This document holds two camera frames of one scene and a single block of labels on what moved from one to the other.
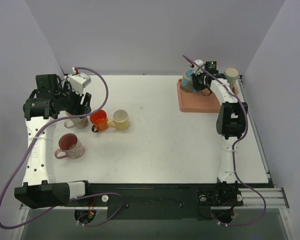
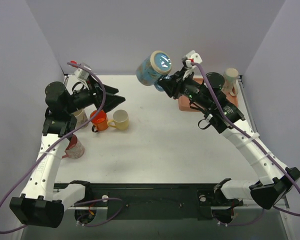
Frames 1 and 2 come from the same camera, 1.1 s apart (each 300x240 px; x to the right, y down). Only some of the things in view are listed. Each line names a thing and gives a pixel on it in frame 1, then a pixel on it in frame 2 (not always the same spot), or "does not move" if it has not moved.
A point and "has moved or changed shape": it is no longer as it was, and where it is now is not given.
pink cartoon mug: [70, 147] does not move
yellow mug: [120, 120] does not move
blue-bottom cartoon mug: [187, 83] has moved or changed shape
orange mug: [100, 119] does not move
